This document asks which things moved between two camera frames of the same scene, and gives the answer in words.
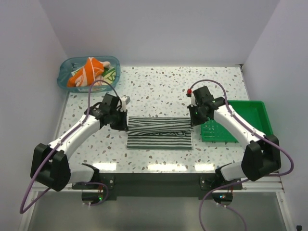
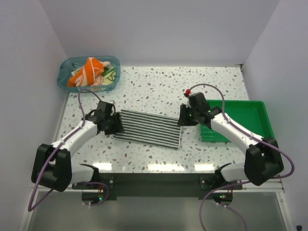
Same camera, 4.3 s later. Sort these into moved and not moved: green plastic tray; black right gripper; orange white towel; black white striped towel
Moved: black right gripper; black white striped towel
Not moved: orange white towel; green plastic tray
